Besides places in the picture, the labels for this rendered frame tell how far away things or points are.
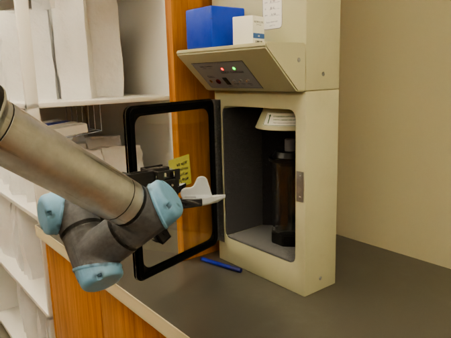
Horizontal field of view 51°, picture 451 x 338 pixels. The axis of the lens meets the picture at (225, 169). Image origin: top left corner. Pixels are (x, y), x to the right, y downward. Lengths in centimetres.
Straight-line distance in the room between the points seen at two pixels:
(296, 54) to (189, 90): 38
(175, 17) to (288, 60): 39
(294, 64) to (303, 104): 9
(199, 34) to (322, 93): 31
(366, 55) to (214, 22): 54
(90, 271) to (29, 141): 28
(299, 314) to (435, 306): 30
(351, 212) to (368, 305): 48
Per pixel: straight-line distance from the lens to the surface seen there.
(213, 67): 113
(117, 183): 71
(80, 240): 84
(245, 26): 105
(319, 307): 111
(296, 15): 105
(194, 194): 97
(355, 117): 149
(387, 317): 110
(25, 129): 63
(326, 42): 108
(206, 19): 111
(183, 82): 127
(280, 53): 98
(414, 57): 138
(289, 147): 120
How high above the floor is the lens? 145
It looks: 11 degrees down
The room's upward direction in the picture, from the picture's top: 2 degrees counter-clockwise
